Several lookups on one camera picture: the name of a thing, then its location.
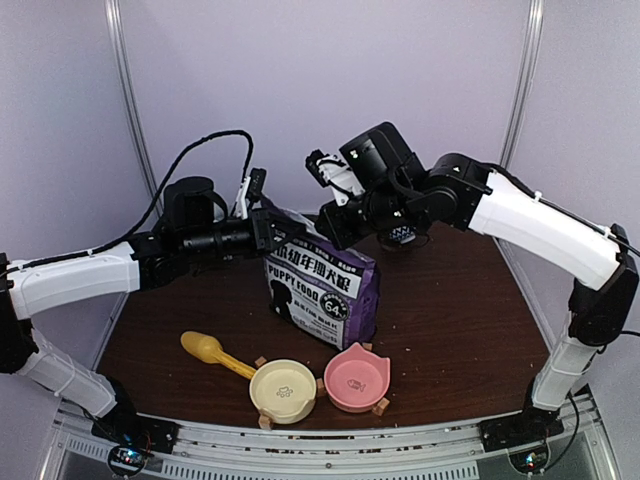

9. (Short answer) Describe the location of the purple puppy food bag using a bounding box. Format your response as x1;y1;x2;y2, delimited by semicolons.
262;198;380;351

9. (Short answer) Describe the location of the right aluminium frame post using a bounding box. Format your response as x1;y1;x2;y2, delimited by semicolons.
499;0;545;169

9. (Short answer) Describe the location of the aluminium frame post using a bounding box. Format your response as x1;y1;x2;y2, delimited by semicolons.
499;0;545;169
104;0;158;198

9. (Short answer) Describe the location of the blue zigzag patterned bowl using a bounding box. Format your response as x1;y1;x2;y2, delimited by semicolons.
382;226;417;247

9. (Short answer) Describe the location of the left aluminium frame post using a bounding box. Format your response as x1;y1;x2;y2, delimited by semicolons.
104;0;158;198

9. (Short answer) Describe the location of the right circuit board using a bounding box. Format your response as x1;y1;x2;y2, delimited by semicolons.
509;445;550;476

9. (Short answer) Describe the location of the left black braided cable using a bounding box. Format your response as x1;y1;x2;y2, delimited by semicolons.
19;129;255;271

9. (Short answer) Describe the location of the wooden block between bowls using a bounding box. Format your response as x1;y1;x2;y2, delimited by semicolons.
316;378;326;397

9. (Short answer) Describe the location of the pink cat-ear pet bowl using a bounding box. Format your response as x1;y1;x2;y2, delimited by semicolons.
323;343;391;413

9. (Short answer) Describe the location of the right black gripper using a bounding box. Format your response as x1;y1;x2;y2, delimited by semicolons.
315;183;418;250

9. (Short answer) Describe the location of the circuit board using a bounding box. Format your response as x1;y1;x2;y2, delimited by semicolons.
509;445;550;476
107;446;150;478

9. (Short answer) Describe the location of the left circuit board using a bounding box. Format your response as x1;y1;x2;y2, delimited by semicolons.
107;446;150;478

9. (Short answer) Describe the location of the wooden block front right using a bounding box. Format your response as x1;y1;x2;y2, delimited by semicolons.
372;397;390;416

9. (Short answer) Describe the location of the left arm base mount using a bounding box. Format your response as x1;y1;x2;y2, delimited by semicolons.
87;377;179;454

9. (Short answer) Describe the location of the cream pet bowl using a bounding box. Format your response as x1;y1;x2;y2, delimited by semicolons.
249;359;317;425

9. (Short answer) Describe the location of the front aluminium rail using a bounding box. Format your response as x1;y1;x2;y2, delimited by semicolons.
49;389;621;480

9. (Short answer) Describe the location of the yellow plastic scoop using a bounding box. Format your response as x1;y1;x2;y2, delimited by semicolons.
180;331;256;380

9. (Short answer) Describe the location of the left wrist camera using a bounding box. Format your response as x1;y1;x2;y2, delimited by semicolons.
231;168;267;219

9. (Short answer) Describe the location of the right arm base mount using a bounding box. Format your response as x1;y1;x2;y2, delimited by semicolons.
478;402;564;452

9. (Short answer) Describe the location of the wooden block front left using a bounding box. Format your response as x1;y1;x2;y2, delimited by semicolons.
258;415;274;431

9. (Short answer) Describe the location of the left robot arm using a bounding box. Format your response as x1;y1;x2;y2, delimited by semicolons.
1;169;305;444

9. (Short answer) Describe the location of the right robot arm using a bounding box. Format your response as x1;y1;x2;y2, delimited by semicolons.
305;122;639;442

